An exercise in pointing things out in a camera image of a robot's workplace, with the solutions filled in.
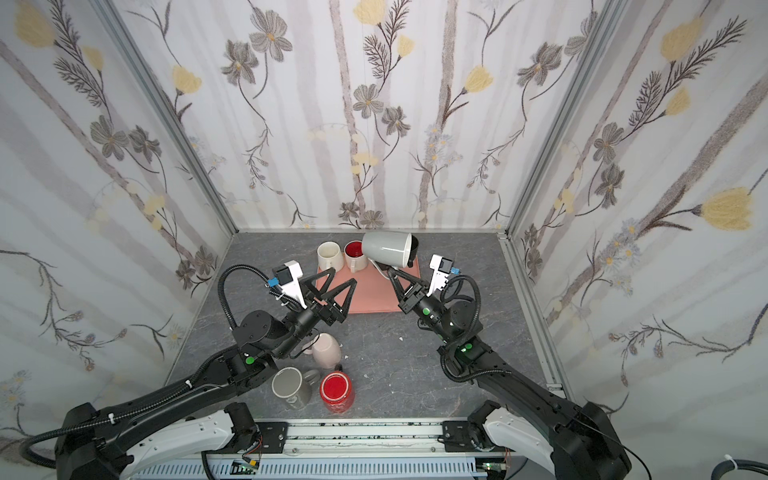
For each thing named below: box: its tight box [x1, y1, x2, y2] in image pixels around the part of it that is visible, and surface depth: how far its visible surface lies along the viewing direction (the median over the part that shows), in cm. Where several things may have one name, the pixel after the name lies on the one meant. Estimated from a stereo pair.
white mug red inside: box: [344, 240, 368, 274], surface depth 106 cm
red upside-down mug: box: [319, 371, 355, 415], surface depth 76 cm
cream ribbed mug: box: [316, 241, 344, 273], surface depth 106 cm
